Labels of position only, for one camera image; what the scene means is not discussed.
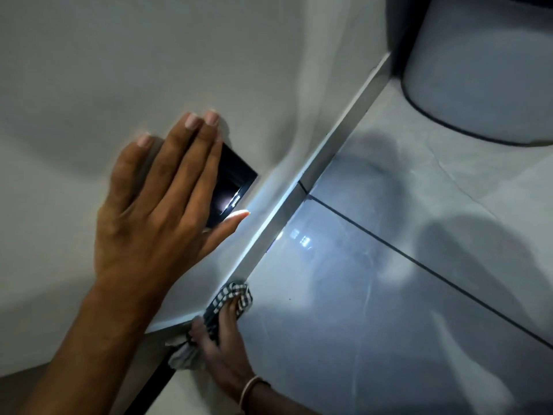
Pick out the person's left hand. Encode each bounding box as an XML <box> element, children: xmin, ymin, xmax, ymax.
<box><xmin>93</xmin><ymin>110</ymin><xmax>251</xmax><ymax>301</ymax></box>

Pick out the person's right hand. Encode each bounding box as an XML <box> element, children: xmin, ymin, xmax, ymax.
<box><xmin>188</xmin><ymin>295</ymin><xmax>261</xmax><ymax>404</ymax></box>

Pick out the black white checkered cloth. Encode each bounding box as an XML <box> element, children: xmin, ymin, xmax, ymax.
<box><xmin>168</xmin><ymin>282</ymin><xmax>253</xmax><ymax>371</ymax></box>

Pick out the person's right forearm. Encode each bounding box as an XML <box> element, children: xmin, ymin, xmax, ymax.
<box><xmin>247</xmin><ymin>380</ymin><xmax>322</xmax><ymax>415</ymax></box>

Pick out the person's left forearm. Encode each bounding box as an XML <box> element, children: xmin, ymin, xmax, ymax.
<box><xmin>15</xmin><ymin>283</ymin><xmax>175</xmax><ymax>415</ymax></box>

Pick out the thin wrist bangle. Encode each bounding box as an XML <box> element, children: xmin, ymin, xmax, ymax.
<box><xmin>240</xmin><ymin>375</ymin><xmax>272</xmax><ymax>412</ymax></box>

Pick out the grey skirting board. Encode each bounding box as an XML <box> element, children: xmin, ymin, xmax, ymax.
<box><xmin>124</xmin><ymin>52</ymin><xmax>394</xmax><ymax>415</ymax></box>

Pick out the white round bin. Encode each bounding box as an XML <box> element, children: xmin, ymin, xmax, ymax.
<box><xmin>401</xmin><ymin>0</ymin><xmax>553</xmax><ymax>147</ymax></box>

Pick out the black glossy switch plate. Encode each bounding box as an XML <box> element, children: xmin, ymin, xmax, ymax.
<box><xmin>203</xmin><ymin>142</ymin><xmax>259</xmax><ymax>229</ymax></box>

